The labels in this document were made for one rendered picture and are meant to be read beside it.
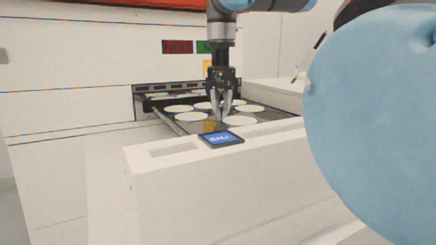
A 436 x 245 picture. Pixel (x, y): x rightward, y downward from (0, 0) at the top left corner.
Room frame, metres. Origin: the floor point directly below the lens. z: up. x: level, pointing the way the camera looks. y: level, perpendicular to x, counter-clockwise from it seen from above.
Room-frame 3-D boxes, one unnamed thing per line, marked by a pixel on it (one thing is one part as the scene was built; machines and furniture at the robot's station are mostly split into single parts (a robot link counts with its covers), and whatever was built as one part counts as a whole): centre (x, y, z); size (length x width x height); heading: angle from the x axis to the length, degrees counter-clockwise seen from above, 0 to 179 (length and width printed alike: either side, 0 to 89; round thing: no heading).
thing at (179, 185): (0.43, -0.12, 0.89); 0.55 x 0.09 x 0.14; 118
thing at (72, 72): (0.89, 0.27, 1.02); 0.82 x 0.03 x 0.40; 118
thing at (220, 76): (0.66, 0.00, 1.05); 0.09 x 0.08 x 0.12; 0
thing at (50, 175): (1.19, 0.43, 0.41); 0.82 x 0.71 x 0.82; 118
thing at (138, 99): (0.96, 0.10, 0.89); 0.44 x 0.02 x 0.10; 118
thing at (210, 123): (0.78, -0.01, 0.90); 0.34 x 0.34 x 0.01; 28
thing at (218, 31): (0.67, -0.01, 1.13); 0.08 x 0.08 x 0.05
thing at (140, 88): (0.96, 0.11, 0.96); 0.44 x 0.01 x 0.02; 118
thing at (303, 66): (0.80, -0.28, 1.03); 0.06 x 0.04 x 0.13; 28
